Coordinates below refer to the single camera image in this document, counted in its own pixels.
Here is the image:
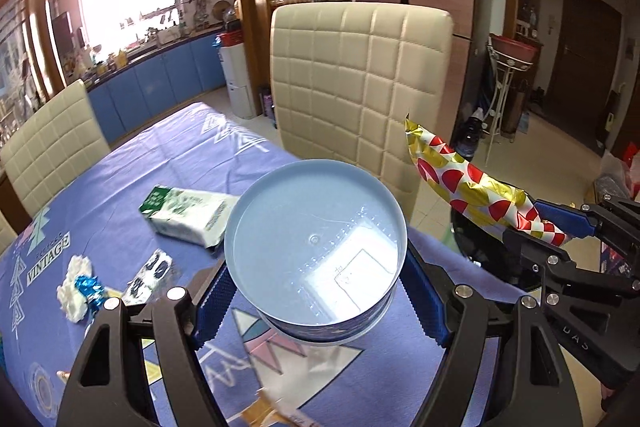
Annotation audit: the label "tan paper wrapper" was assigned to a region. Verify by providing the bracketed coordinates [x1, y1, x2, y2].
[240, 386, 323, 427]

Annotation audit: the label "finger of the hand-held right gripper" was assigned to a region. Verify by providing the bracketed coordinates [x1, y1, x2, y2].
[501, 227, 640, 308]
[532, 193, 640, 260]

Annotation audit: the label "blue foil wrapper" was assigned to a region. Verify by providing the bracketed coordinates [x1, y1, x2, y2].
[74, 275, 121, 314]

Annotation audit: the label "blue printed tablecloth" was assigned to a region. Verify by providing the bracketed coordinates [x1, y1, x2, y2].
[0, 101, 543, 427]

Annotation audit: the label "green and white tissue pack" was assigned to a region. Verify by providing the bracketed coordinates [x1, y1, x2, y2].
[139, 184, 242, 250]

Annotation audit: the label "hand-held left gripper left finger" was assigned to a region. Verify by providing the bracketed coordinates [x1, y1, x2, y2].
[57, 256, 237, 427]

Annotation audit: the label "clear plastic bag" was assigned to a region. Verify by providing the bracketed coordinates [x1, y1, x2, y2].
[594, 149, 640, 205]

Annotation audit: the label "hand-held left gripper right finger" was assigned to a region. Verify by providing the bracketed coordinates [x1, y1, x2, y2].
[399, 241, 586, 427]

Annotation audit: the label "white crumpled tissue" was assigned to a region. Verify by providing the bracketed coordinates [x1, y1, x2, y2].
[56, 255, 97, 323]

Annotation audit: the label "white water dispenser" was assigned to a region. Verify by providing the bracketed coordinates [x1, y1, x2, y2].
[216, 32, 259, 119]

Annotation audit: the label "white metal plant stand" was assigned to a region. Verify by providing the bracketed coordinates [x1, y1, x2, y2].
[486, 52, 536, 158]

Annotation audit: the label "dark wooden door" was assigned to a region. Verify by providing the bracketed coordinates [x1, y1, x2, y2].
[544, 0, 624, 144]

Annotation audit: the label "red basin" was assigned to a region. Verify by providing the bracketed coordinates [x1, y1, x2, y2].
[489, 33, 544, 66]

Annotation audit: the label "black waste bin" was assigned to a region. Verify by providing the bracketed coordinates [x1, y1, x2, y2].
[449, 202, 533, 293]

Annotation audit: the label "blue kitchen cabinets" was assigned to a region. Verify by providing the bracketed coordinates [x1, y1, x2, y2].
[85, 29, 231, 144]

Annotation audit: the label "black and white small packet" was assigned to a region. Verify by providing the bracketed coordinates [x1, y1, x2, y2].
[121, 248, 174, 306]

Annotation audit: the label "cream quilted chair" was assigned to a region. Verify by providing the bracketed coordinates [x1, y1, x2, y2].
[270, 2, 455, 219]
[0, 79, 112, 220]

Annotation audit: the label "gold and red foil wrapper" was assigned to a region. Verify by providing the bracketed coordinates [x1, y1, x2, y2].
[404, 109, 571, 248]

